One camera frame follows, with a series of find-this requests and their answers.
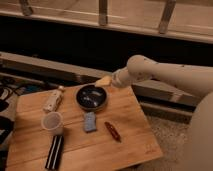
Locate white bottle with cap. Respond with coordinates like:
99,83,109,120
43,86,65,113

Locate metal railing post left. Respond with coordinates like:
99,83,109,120
19,0,33,16

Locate translucent plastic cup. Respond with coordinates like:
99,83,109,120
41,112,63,135

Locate black ceramic bowl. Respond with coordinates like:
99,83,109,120
76,84,108,111

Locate metal railing post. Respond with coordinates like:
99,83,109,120
158,0,176,34
99,0,108,26
19,0,33,16

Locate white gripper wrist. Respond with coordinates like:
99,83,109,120
95,68,133,88

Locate metal railing post middle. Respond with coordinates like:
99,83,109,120
99,0,108,26

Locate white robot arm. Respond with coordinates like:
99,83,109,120
95,55,213,171

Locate blue sponge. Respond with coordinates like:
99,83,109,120
84,112,97,133

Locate red pocket knife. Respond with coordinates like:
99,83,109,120
104,122,121,142

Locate tangled cables on floor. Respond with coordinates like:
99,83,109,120
0,75,41,101

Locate metal railing post right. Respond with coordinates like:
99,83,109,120
158,0,176,34

